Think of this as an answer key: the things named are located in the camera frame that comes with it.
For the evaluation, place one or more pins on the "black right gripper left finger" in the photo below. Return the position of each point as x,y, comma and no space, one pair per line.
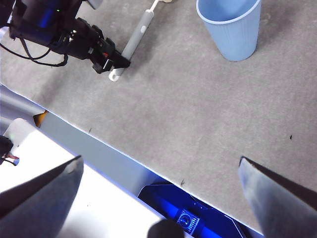
37,210

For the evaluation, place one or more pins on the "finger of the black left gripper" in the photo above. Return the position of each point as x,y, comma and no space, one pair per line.
121,60

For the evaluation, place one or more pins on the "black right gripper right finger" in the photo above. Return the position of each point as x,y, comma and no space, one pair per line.
280,205

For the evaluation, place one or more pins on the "blue ribbed plastic cup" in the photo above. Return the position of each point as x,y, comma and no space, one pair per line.
235,39

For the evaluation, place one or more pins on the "orange tag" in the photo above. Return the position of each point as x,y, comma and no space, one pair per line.
40,117

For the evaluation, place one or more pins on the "black base with blue display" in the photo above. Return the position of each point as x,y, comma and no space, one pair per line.
173,198

